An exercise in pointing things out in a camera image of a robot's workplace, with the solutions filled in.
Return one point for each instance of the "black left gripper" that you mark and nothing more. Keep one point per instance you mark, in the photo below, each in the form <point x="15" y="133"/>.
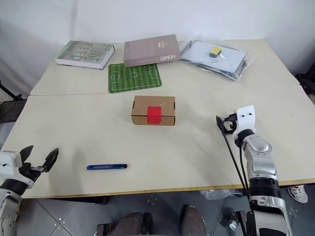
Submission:
<point x="30" y="172"/>

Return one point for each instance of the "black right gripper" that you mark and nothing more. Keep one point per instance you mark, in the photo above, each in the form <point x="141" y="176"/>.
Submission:
<point x="229" y="121"/>

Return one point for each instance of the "brown cardboard box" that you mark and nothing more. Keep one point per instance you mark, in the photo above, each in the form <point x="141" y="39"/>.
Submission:
<point x="157" y="100"/>

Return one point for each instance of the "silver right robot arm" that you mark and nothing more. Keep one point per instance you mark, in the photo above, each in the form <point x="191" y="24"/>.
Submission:
<point x="261" y="159"/>

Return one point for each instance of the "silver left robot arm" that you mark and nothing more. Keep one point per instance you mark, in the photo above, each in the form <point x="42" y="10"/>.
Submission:
<point x="7" y="209"/>

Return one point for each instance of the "mauve hardcover book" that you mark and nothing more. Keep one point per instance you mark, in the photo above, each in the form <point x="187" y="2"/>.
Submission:
<point x="147" y="51"/>

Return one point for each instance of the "black mesh panel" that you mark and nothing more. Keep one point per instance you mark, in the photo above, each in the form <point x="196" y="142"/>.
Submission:
<point x="12" y="111"/>

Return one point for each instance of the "clear plastic bag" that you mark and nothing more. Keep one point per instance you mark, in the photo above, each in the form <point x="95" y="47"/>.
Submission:
<point x="243" y="71"/>

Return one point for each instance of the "plastic bag with papers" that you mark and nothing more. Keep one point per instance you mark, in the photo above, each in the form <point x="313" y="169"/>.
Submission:
<point x="211" y="64"/>

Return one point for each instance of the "dark under-table bar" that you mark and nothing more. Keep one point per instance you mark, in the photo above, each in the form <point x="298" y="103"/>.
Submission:
<point x="86" y="200"/>

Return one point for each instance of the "crumpled clear plastic wrap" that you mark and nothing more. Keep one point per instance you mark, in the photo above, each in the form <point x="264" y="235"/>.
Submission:
<point x="219" y="194"/>

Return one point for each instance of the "red tape strip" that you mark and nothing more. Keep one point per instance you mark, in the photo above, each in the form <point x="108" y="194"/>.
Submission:
<point x="154" y="115"/>

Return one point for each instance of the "yellow black sponge eraser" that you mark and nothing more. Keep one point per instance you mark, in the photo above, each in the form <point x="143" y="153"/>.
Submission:
<point x="214" y="51"/>

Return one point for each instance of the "black equipment beside table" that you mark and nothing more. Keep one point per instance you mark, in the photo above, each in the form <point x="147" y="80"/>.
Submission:
<point x="306" y="83"/>

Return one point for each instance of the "dark brown rounded shape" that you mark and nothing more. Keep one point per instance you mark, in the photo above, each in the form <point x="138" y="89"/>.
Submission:
<point x="130" y="225"/>
<point x="193" y="221"/>

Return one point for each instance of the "green soccer field mat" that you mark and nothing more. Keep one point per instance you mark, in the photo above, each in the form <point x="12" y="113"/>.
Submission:
<point x="135" y="78"/>

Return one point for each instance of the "white red sneaker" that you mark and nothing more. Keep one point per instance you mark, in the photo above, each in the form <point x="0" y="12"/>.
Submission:
<point x="298" y="194"/>

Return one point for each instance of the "grey green hardcover book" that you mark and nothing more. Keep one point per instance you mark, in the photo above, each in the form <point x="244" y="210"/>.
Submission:
<point x="81" y="52"/>

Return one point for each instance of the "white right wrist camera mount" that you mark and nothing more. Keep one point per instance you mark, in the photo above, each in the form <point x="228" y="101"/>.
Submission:
<point x="246" y="118"/>

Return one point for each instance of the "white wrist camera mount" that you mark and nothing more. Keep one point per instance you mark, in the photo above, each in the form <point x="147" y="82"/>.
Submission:
<point x="8" y="162"/>
<point x="246" y="118"/>

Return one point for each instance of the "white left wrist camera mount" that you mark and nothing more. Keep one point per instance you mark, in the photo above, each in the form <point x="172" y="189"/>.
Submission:
<point x="8" y="162"/>

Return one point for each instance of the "black metal frame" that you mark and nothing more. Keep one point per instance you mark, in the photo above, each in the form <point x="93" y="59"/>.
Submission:
<point x="242" y="223"/>

